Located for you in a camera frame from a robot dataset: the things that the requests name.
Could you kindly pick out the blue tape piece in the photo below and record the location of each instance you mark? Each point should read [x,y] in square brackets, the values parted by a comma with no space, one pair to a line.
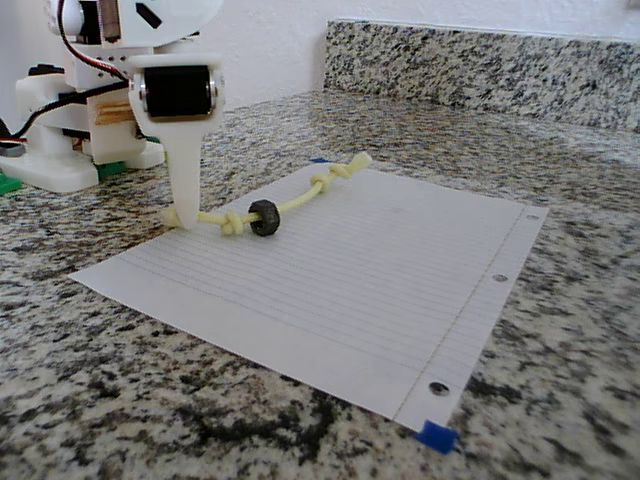
[436,436]
[319,161]

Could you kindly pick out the wooden shim stack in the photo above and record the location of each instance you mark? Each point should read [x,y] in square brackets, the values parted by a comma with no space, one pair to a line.
[112,114]

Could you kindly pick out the granite backsplash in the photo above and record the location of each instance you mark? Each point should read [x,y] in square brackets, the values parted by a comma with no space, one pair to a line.
[450,65]

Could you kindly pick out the lined white paper sheet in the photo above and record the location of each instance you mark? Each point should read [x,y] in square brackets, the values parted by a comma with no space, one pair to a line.
[300,290]

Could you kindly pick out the green table clamp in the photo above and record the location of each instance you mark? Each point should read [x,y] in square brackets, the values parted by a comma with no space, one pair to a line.
[7,185]
[110,171]

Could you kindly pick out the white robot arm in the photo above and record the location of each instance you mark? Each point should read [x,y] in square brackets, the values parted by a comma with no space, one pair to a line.
[170,20]

